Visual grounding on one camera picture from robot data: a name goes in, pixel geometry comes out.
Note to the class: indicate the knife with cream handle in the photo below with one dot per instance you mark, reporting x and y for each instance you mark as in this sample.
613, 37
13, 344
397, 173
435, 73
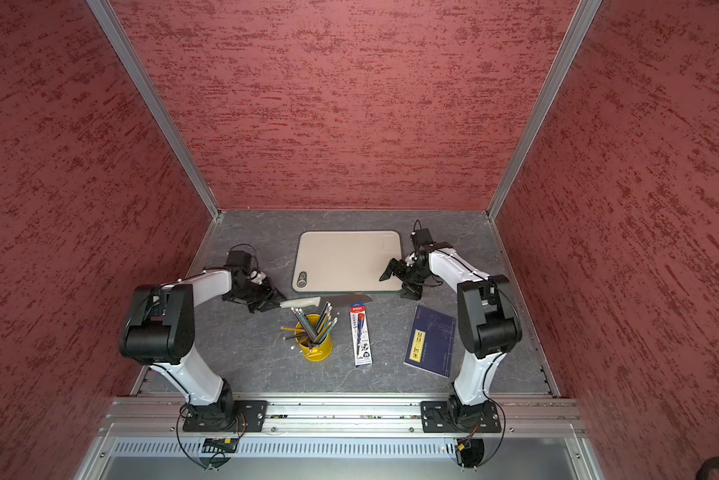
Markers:
338, 301

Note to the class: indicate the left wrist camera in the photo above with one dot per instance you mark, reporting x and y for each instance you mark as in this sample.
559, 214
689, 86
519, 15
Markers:
240, 260

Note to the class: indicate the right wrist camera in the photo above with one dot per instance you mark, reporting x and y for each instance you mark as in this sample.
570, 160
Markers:
421, 239

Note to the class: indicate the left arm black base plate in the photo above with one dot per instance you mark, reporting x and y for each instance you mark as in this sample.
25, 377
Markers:
244, 416

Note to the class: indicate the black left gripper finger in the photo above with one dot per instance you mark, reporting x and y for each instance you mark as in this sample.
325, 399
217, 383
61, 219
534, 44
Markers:
273, 294
264, 305

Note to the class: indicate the red blue pencil box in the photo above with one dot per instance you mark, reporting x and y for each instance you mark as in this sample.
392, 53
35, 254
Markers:
362, 351

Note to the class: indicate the aluminium corner post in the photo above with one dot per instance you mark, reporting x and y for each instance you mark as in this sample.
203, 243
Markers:
109, 22
580, 23

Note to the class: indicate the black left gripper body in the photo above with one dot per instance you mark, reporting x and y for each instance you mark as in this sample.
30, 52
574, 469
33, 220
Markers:
252, 292

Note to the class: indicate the right aluminium corner post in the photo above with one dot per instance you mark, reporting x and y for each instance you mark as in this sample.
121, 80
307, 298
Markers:
580, 23

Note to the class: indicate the beige green-rimmed cutting board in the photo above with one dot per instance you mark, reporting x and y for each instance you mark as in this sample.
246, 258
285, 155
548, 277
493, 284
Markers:
346, 262

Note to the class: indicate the left aluminium corner post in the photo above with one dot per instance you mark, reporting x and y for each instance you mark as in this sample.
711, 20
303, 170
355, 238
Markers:
109, 22

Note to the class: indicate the aluminium front rail frame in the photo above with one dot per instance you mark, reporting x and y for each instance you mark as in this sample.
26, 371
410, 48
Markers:
332, 426

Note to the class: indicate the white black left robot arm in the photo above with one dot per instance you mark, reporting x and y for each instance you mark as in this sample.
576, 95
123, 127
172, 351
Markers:
160, 331

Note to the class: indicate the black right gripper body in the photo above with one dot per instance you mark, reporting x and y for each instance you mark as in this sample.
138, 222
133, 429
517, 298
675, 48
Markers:
412, 272

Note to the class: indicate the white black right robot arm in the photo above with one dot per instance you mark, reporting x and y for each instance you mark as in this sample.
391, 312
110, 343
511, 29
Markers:
486, 315

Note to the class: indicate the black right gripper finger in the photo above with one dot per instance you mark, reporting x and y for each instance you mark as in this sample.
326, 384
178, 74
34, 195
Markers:
411, 291
394, 269

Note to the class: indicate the dark blue notebook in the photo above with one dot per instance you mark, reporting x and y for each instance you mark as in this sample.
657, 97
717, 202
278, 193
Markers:
430, 346

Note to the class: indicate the pencils bunch in cup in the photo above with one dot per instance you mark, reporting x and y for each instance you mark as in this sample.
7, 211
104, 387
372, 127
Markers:
316, 325

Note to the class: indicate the yellow pencil cup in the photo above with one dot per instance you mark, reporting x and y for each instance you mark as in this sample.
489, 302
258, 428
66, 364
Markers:
314, 352

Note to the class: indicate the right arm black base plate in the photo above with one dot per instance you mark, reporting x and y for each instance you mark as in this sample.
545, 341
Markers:
453, 417

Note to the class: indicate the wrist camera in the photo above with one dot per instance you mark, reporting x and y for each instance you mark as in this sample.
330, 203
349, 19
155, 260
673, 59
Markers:
240, 260
421, 239

